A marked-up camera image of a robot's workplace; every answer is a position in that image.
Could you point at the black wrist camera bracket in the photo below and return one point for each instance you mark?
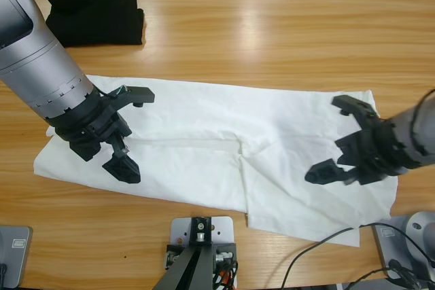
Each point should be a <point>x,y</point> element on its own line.
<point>142,93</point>
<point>350,103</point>

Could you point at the black post with brackets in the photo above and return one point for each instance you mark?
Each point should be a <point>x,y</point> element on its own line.
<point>190,266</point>

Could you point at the black folded garment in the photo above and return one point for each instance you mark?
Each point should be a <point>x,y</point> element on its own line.
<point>102,18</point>

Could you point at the white mount plate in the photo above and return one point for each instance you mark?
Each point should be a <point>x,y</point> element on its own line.
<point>180,229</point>

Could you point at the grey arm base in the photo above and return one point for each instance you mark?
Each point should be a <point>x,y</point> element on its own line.
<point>387,239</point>
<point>17,246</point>

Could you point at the white T-shirt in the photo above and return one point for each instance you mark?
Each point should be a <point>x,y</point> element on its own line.
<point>204,117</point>

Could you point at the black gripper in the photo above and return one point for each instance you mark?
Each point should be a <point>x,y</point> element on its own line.
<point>377,150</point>
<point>88,123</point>

